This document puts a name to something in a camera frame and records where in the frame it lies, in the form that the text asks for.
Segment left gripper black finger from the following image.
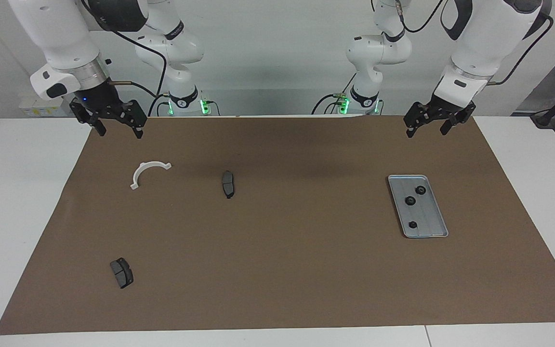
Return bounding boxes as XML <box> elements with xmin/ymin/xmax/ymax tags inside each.
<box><xmin>403</xmin><ymin>102</ymin><xmax>435</xmax><ymax>139</ymax></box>
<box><xmin>440</xmin><ymin>103</ymin><xmax>476</xmax><ymax>136</ymax></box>

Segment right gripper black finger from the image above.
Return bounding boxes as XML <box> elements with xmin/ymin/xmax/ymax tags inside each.
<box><xmin>121</xmin><ymin>99</ymin><xmax>147</xmax><ymax>140</ymax></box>
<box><xmin>69</xmin><ymin>98</ymin><xmax>107</xmax><ymax>137</ymax></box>

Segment silver metal tray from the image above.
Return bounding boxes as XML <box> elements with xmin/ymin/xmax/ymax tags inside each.
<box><xmin>387</xmin><ymin>174</ymin><xmax>449</xmax><ymax>239</ymax></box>

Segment long dark brake pad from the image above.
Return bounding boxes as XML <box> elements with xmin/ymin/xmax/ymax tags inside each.
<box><xmin>221</xmin><ymin>170</ymin><xmax>236</xmax><ymax>199</ymax></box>

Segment grooved dark brake pad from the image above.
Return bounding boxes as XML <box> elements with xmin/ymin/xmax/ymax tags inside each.
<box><xmin>109</xmin><ymin>257</ymin><xmax>134</xmax><ymax>289</ymax></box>

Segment brown table mat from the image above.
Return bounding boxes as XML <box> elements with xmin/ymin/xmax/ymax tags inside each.
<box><xmin>0</xmin><ymin>116</ymin><xmax>555</xmax><ymax>335</ymax></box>

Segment white wall box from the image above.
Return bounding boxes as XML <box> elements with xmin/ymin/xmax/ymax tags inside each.
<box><xmin>19</xmin><ymin>94</ymin><xmax>73</xmax><ymax>117</ymax></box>

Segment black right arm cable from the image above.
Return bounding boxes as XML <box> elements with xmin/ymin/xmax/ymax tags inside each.
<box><xmin>81</xmin><ymin>0</ymin><xmax>168</xmax><ymax>117</ymax></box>

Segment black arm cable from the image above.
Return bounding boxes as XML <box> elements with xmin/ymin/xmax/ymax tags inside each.
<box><xmin>81</xmin><ymin>0</ymin><xmax>168</xmax><ymax>117</ymax></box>
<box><xmin>487</xmin><ymin>12</ymin><xmax>555</xmax><ymax>86</ymax></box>

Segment white curved plastic bracket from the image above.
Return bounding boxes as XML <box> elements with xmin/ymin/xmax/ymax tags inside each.
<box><xmin>130</xmin><ymin>161</ymin><xmax>172</xmax><ymax>190</ymax></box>

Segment black base power cable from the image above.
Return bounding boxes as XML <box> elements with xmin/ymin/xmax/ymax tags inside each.
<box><xmin>312</xmin><ymin>72</ymin><xmax>357</xmax><ymax>115</ymax></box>

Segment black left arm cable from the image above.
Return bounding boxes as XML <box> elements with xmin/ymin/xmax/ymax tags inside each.
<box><xmin>487</xmin><ymin>12</ymin><xmax>555</xmax><ymax>86</ymax></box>

